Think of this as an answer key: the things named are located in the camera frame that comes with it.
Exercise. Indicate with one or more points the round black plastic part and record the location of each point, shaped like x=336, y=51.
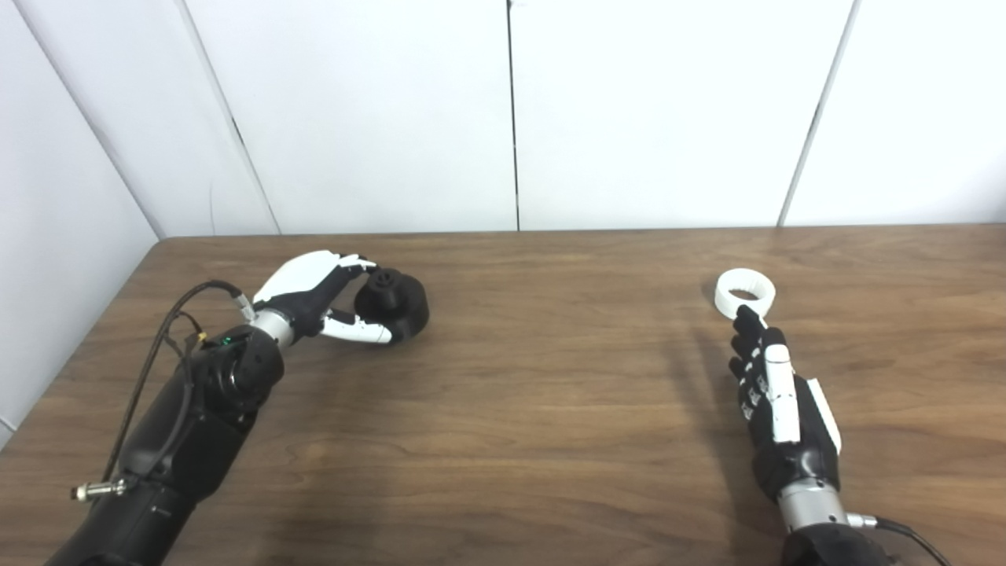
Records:
x=401, y=306

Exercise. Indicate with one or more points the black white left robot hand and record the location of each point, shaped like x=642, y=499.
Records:
x=302, y=295

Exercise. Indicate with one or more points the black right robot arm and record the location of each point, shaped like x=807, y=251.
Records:
x=825, y=546

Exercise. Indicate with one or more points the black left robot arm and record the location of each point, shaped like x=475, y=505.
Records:
x=189, y=440

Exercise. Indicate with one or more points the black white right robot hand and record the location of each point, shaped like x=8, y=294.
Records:
x=794, y=460

